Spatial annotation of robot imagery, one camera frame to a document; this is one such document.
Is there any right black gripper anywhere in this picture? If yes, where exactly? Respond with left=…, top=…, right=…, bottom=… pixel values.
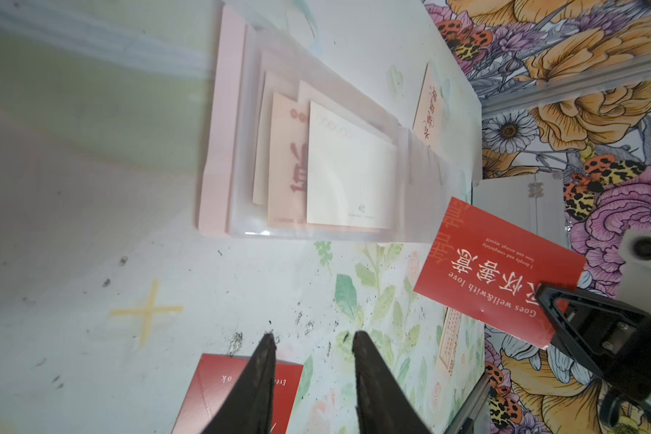
left=535, top=283, right=651, bottom=429

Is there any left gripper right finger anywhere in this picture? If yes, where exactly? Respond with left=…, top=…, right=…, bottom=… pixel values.
left=352, top=331, right=430, bottom=433

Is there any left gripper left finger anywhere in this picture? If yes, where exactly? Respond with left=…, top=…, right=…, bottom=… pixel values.
left=202, top=333, right=277, bottom=434

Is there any red landscape greeting card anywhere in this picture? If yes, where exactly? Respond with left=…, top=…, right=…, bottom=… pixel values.
left=414, top=198, right=586, bottom=349

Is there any cream card with red characters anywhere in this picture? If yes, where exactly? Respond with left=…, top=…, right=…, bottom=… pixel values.
left=268, top=93, right=309, bottom=227

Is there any pink photo album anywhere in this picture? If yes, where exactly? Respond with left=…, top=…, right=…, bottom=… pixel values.
left=197, top=7, right=479, bottom=242

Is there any red card with white characters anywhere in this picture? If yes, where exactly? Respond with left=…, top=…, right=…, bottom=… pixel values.
left=172, top=354, right=304, bottom=433

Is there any cream card with framed text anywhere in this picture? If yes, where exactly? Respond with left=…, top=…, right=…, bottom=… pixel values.
left=437, top=307, right=462, bottom=376

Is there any silver metal case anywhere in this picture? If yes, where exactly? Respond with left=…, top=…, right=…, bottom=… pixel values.
left=472, top=171, right=569, bottom=248

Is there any small pink card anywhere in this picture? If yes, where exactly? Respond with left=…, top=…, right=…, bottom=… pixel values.
left=412, top=63, right=445, bottom=150

